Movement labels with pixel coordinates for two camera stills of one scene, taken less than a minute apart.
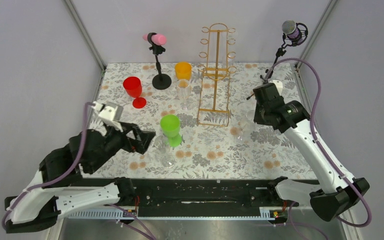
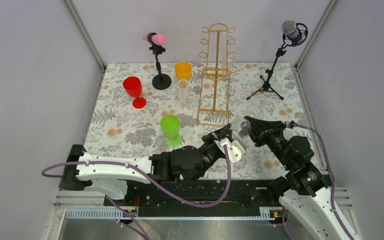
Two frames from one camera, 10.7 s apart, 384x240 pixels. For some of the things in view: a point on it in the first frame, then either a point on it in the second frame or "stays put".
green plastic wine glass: (170, 126) stays put
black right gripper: (264, 96) -> (266, 133)
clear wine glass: (183, 90) stays put
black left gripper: (139, 144) -> (212, 138)
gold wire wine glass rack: (214, 109) stays put
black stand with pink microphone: (160, 81) stays put
